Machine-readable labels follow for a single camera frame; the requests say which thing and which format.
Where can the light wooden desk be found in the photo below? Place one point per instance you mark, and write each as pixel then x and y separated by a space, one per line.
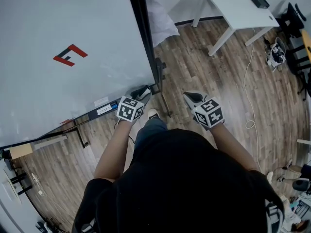
pixel 22 150

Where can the large white whiteboard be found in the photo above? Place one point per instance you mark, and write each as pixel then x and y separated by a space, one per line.
pixel 60 81

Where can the person's right forearm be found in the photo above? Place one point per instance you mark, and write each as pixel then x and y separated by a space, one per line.
pixel 233 147

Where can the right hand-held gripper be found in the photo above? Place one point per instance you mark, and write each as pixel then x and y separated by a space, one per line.
pixel 210 113

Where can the white plastic bag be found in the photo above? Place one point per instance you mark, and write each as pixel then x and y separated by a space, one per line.
pixel 160 23

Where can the person's blue jeans leg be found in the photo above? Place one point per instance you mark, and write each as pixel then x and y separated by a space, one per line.
pixel 150 132

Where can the black office chair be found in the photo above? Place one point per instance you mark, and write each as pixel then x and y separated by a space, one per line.
pixel 305 86
pixel 291 19

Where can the person's left forearm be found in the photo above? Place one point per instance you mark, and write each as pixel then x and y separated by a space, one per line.
pixel 111 152

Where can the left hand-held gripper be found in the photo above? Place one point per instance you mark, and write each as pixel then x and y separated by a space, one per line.
pixel 128 109

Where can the white side table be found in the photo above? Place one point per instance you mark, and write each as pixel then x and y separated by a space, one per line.
pixel 11 188

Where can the small black box device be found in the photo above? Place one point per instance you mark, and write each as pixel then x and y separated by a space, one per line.
pixel 260 2

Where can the person's black shirt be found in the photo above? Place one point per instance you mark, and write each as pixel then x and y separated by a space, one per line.
pixel 175 183

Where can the person's white shoe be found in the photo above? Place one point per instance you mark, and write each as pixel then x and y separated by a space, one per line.
pixel 153 113

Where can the yellow round table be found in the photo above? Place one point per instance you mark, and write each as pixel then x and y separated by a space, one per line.
pixel 307 42

